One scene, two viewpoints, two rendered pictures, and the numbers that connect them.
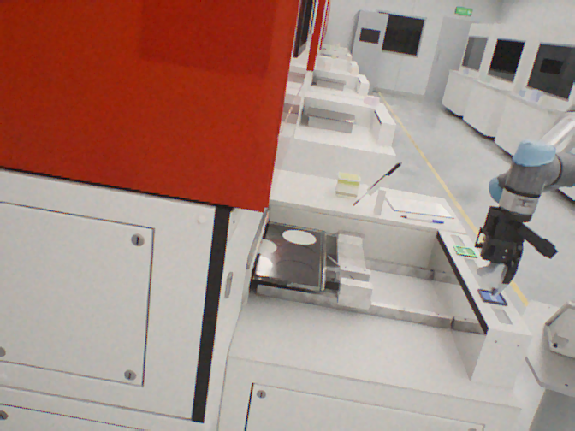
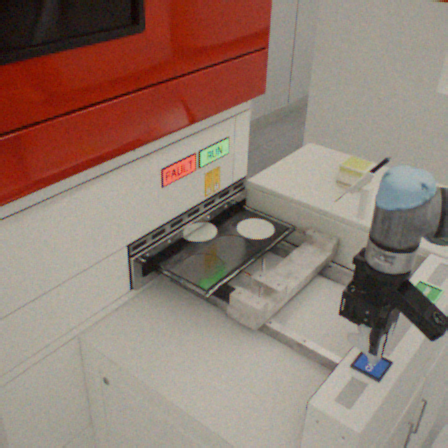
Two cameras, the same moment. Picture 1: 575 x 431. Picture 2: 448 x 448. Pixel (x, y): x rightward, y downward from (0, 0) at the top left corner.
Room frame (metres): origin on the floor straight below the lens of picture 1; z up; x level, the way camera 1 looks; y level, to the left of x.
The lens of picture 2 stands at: (0.40, -0.69, 1.68)
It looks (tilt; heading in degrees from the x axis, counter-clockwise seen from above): 33 degrees down; 36
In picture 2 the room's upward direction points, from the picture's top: 2 degrees clockwise
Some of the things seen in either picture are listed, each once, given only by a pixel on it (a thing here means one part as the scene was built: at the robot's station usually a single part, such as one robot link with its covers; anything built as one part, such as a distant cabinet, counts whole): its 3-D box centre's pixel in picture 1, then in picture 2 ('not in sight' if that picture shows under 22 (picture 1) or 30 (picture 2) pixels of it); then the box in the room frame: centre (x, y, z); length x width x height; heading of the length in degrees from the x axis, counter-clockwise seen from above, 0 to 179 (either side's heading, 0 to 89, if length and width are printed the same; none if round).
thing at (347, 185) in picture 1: (347, 185); (355, 174); (1.69, -0.18, 1.00); 0.07 x 0.07 x 0.07; 0
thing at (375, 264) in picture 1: (348, 259); (314, 264); (1.46, -0.21, 0.84); 0.50 x 0.02 x 0.03; 89
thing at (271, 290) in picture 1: (352, 304); (253, 319); (1.19, -0.20, 0.84); 0.50 x 0.02 x 0.03; 89
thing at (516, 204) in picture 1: (518, 202); (390, 252); (1.10, -0.49, 1.20); 0.08 x 0.08 x 0.05
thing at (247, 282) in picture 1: (257, 249); (194, 234); (1.30, 0.06, 0.89); 0.44 x 0.02 x 0.10; 179
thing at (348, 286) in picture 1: (355, 287); (248, 302); (1.17, -0.20, 0.89); 0.08 x 0.03 x 0.03; 89
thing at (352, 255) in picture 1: (351, 269); (286, 279); (1.32, -0.20, 0.87); 0.36 x 0.08 x 0.03; 179
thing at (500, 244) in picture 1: (503, 234); (376, 290); (1.10, -0.48, 1.12); 0.09 x 0.08 x 0.12; 89
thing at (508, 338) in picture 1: (469, 296); (394, 351); (1.24, -0.51, 0.89); 0.55 x 0.09 x 0.14; 179
